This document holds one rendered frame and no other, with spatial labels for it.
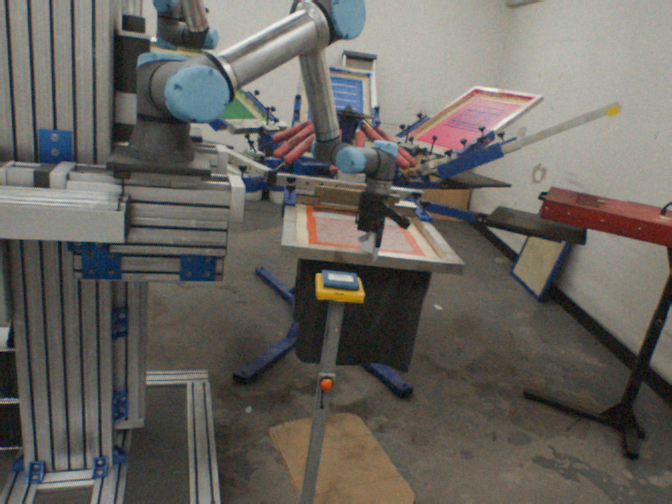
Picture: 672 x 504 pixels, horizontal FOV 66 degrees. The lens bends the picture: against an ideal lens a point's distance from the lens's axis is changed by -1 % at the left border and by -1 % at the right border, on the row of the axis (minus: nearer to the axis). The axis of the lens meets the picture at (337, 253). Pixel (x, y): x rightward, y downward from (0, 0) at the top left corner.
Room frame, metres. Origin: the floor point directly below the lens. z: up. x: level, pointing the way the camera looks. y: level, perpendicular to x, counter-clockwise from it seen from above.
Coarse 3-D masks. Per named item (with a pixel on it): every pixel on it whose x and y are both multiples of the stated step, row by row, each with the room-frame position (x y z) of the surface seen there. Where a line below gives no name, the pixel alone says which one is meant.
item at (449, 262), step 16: (288, 208) 1.94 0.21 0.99; (288, 224) 1.72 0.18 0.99; (416, 224) 2.09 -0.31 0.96; (288, 240) 1.55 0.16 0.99; (432, 240) 1.83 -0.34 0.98; (288, 256) 1.50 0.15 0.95; (304, 256) 1.50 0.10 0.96; (320, 256) 1.51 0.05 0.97; (336, 256) 1.52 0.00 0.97; (352, 256) 1.52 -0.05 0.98; (368, 256) 1.53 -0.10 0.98; (384, 256) 1.53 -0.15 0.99; (400, 256) 1.55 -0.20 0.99; (416, 256) 1.57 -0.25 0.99; (448, 256) 1.63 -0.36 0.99; (448, 272) 1.56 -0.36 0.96
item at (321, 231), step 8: (312, 208) 2.12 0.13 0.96; (312, 216) 2.00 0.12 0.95; (352, 216) 2.09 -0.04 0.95; (312, 224) 1.89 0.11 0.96; (320, 224) 1.90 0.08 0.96; (328, 224) 1.92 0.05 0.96; (336, 224) 1.93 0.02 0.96; (344, 224) 1.95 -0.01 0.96; (352, 224) 1.97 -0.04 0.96; (312, 232) 1.78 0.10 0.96; (320, 232) 1.80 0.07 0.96; (328, 232) 1.81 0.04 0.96; (336, 232) 1.83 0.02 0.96; (344, 232) 1.84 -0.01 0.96; (352, 232) 1.86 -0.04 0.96; (360, 232) 1.87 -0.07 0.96; (312, 240) 1.69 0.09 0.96; (320, 240) 1.70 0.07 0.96; (328, 240) 1.72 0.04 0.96; (336, 240) 1.73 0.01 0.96; (344, 240) 1.74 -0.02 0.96; (352, 240) 1.76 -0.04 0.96; (360, 248) 1.68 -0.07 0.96
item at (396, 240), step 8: (384, 224) 2.03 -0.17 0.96; (384, 232) 1.92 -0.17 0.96; (392, 232) 1.94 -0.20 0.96; (400, 232) 1.95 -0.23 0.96; (408, 232) 1.97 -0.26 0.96; (384, 240) 1.81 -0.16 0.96; (392, 240) 1.83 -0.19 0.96; (400, 240) 1.84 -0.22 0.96; (408, 240) 1.86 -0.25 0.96; (384, 248) 1.72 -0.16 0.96; (392, 248) 1.73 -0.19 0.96; (400, 248) 1.74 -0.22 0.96; (408, 248) 1.76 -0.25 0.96; (416, 248) 1.77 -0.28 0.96; (424, 256) 1.69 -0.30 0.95
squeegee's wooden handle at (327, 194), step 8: (320, 192) 2.09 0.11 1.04; (328, 192) 2.10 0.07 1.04; (336, 192) 2.10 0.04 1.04; (344, 192) 2.10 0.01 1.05; (352, 192) 2.11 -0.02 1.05; (360, 192) 2.11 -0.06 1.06; (320, 200) 2.09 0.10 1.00; (328, 200) 2.10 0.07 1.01; (336, 200) 2.10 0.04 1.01; (344, 200) 2.11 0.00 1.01; (352, 200) 2.11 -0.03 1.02; (384, 200) 2.13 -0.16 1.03; (392, 200) 2.13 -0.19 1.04
